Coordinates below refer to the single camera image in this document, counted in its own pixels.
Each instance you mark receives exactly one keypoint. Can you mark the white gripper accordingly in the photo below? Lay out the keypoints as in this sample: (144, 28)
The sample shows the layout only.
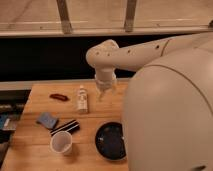
(104, 85)

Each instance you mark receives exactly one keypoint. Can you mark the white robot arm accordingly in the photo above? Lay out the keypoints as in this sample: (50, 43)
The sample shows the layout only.
(168, 105)

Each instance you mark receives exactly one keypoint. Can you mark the black ceramic bowl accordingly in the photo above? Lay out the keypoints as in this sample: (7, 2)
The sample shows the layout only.
(109, 141)

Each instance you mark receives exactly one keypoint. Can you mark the red brown small object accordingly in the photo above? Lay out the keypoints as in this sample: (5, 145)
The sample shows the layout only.
(59, 97)

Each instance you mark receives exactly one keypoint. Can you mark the black white striped box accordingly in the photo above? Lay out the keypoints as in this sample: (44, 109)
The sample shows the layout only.
(70, 127)

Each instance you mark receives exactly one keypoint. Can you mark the blue sponge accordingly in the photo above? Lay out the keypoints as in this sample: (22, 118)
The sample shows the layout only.
(47, 120)

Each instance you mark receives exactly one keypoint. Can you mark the dark clutter at left edge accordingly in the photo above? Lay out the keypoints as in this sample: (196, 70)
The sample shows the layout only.
(9, 116)

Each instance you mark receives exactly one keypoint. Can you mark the metal window frame rail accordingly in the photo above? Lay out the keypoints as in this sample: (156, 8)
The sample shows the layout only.
(104, 17)

